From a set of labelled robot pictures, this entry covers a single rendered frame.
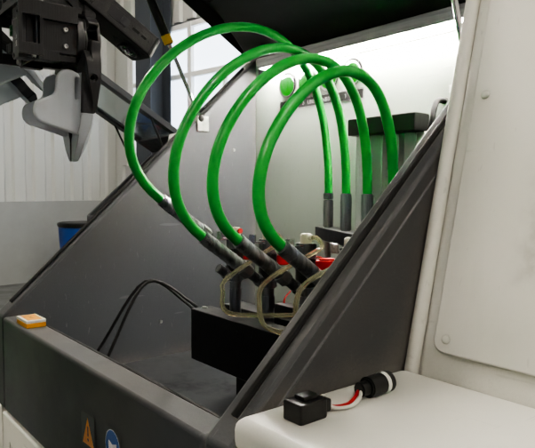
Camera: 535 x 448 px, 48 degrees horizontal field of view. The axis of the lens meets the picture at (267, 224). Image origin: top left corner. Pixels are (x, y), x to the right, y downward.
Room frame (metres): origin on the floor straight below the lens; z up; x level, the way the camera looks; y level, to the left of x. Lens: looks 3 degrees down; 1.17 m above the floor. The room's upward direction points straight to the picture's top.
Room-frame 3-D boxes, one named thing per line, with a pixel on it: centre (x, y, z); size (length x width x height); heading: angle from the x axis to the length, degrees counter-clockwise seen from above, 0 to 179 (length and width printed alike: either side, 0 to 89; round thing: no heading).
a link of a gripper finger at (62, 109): (0.61, 0.21, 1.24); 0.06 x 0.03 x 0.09; 129
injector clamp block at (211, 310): (0.82, -0.03, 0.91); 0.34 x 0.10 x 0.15; 39
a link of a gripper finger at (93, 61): (0.62, 0.19, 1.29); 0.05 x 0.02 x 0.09; 39
